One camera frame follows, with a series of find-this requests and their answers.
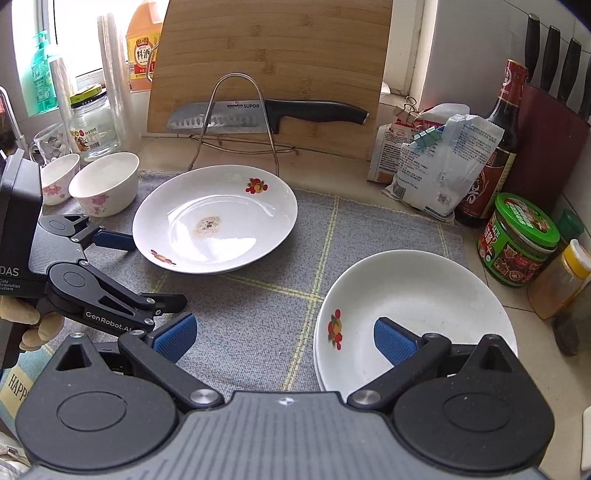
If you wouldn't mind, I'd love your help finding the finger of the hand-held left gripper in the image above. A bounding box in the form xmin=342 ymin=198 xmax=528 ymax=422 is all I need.
xmin=69 ymin=220 xmax=137 ymax=254
xmin=62 ymin=265 xmax=188 ymax=334

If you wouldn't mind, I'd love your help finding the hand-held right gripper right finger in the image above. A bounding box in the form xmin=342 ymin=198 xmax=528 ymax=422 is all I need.
xmin=346 ymin=316 xmax=527 ymax=411

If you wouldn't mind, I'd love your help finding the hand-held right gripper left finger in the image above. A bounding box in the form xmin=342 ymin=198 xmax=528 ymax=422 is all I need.
xmin=55 ymin=313 xmax=225 ymax=413

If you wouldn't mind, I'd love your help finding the pink floral white bowl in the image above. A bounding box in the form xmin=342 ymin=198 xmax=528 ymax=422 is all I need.
xmin=40 ymin=153 xmax=82 ymax=206
xmin=68 ymin=152 xmax=140 ymax=218

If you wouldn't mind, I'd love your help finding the stained white floral plate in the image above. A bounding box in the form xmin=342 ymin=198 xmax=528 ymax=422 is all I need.
xmin=132 ymin=165 xmax=299 ymax=276

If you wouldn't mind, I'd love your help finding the person's left hand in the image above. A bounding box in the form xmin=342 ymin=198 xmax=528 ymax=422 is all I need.
xmin=0 ymin=295 xmax=64 ymax=352

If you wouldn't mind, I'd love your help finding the grey checkered dish cloth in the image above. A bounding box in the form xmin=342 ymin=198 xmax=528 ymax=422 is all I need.
xmin=0 ymin=168 xmax=468 ymax=416

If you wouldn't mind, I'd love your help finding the clear glass mug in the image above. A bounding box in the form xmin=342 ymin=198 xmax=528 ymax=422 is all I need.
xmin=28 ymin=122 xmax=71 ymax=167

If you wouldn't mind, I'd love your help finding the metal faucet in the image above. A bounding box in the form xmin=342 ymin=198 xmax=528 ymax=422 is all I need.
xmin=0 ymin=86 xmax=27 ymax=149

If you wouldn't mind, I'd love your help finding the glass jar green lid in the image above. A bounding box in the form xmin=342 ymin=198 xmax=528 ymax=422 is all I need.
xmin=69 ymin=85 xmax=120 ymax=162

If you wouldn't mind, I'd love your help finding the green dish soap bottle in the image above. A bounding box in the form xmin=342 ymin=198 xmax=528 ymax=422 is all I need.
xmin=30 ymin=31 xmax=59 ymax=116

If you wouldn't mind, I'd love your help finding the clear plastic wrap roll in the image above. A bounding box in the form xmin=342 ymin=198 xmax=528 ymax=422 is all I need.
xmin=96 ymin=12 xmax=142 ymax=154

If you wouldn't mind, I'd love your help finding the green lid sauce jar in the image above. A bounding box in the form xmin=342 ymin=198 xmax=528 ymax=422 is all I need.
xmin=477 ymin=192 xmax=561 ymax=288

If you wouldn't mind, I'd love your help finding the white printed plastic bag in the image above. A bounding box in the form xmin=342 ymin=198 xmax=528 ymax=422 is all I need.
xmin=383 ymin=113 xmax=505 ymax=223

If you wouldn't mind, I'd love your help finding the yellow lid spice jar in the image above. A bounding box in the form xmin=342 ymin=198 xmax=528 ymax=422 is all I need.
xmin=527 ymin=239 xmax=591 ymax=320

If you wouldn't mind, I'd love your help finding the glass bottle red cap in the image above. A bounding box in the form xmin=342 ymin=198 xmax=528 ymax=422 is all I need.
xmin=553 ymin=299 xmax=591 ymax=356

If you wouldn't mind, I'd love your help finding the orange white paper bag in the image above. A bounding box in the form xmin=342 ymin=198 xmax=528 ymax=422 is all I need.
xmin=368 ymin=103 xmax=470 ymax=184

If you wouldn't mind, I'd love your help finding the orange cooking wine jug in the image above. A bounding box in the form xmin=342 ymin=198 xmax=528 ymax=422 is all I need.
xmin=125 ymin=0 xmax=163 ymax=91

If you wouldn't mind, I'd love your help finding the dark soy sauce bottle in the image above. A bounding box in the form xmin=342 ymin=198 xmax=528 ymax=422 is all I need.
xmin=454 ymin=58 xmax=529 ymax=228

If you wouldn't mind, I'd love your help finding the window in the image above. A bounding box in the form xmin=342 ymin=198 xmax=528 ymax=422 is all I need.
xmin=44 ymin=0 xmax=172 ymax=89

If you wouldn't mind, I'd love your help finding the green bag clip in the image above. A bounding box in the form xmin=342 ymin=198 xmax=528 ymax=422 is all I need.
xmin=413 ymin=128 xmax=445 ymax=149

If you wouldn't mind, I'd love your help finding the green lid container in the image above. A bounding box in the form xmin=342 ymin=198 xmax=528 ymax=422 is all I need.
xmin=556 ymin=208 xmax=585 ymax=246

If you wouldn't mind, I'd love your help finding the metal binder clip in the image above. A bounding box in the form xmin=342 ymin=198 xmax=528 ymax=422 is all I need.
xmin=394 ymin=96 xmax=419 ymax=125

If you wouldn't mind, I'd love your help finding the bamboo cutting board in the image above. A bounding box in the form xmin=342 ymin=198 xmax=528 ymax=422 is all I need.
xmin=146 ymin=0 xmax=393 ymax=162

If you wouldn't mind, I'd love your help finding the dark red knife block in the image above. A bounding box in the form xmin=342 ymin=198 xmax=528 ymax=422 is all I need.
xmin=503 ymin=82 xmax=591 ymax=219

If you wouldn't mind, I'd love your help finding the metal wire rack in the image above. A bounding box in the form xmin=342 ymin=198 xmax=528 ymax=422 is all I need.
xmin=187 ymin=72 xmax=297 ymax=179

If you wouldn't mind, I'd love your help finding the black handled kitchen knife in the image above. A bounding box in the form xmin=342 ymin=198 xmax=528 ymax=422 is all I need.
xmin=167 ymin=99 xmax=370 ymax=136

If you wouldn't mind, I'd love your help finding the black knife handle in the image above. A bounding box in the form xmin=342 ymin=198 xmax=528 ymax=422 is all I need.
xmin=557 ymin=37 xmax=583 ymax=105
xmin=525 ymin=26 xmax=541 ymax=86
xmin=540 ymin=25 xmax=561 ymax=93

